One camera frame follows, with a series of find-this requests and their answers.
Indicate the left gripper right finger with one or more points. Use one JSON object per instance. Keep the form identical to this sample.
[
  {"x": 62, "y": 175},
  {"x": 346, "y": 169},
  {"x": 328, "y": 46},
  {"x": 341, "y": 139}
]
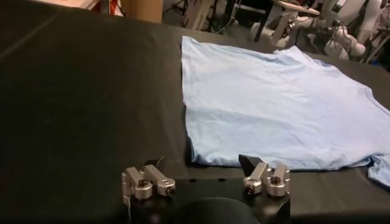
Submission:
[{"x": 268, "y": 179}]

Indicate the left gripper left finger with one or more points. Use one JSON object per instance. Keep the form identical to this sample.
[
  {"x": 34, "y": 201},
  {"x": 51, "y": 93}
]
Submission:
[{"x": 143, "y": 182}]

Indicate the white standing desk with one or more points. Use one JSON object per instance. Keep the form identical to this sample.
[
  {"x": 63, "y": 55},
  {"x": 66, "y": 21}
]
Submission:
[{"x": 283, "y": 21}]

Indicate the light blue t-shirt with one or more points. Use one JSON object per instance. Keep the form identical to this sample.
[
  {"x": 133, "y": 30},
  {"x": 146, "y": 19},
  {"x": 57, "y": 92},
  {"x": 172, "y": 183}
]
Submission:
[{"x": 259, "y": 106}]

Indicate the white cloth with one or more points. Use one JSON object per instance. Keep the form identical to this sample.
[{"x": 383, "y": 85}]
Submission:
[{"x": 70, "y": 2}]

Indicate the wooden folding screen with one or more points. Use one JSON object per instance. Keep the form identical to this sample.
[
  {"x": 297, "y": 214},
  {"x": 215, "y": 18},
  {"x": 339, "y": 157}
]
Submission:
[{"x": 143, "y": 9}]

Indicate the white humanoid robot on base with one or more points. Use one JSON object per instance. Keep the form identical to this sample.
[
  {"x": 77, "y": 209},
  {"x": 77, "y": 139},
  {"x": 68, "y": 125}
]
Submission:
[{"x": 344, "y": 39}]

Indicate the orange and white garment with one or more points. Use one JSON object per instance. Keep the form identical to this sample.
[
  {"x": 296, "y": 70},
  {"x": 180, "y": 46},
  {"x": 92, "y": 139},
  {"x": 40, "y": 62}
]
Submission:
[{"x": 114, "y": 6}]

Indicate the white leaning board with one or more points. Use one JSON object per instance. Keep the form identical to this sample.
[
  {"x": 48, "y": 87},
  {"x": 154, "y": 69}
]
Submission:
[{"x": 195, "y": 13}]

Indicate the black table cover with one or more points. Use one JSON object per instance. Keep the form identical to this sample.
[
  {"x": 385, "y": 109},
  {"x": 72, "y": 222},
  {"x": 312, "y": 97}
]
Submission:
[{"x": 76, "y": 106}]

